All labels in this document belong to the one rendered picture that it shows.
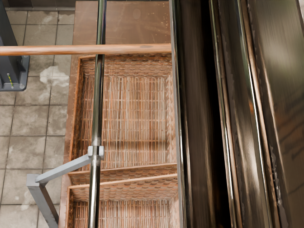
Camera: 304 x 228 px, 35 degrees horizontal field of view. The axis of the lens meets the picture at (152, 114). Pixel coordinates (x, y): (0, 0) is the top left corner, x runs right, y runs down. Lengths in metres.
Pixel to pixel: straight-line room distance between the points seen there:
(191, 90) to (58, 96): 1.76
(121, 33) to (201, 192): 1.42
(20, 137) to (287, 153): 2.18
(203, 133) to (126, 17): 1.37
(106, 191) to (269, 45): 1.13
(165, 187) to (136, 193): 0.12
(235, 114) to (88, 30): 1.42
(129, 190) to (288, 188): 1.16
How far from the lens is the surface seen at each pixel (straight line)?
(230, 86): 1.17
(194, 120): 1.19
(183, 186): 1.08
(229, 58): 1.21
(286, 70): 0.83
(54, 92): 2.93
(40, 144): 2.77
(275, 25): 0.89
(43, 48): 1.58
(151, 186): 1.83
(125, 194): 1.91
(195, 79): 1.25
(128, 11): 2.49
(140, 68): 2.18
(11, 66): 2.84
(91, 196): 1.36
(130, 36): 2.39
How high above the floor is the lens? 2.44
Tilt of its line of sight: 60 degrees down
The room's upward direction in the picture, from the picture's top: 3 degrees clockwise
